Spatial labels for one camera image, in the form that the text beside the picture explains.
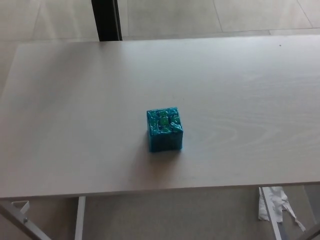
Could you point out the blue green cube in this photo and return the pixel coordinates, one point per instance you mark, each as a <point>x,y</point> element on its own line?
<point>165,140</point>

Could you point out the crumpled white paper strip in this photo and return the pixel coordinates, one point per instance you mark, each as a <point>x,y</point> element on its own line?
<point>273,202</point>

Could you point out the white diagonal table brace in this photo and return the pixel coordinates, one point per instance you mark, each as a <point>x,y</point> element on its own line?
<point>22,225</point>

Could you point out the black vertical door post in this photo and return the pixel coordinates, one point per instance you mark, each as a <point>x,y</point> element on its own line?
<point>105,20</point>

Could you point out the white metal corner bracket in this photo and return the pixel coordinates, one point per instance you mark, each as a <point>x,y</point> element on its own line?
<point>23,208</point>

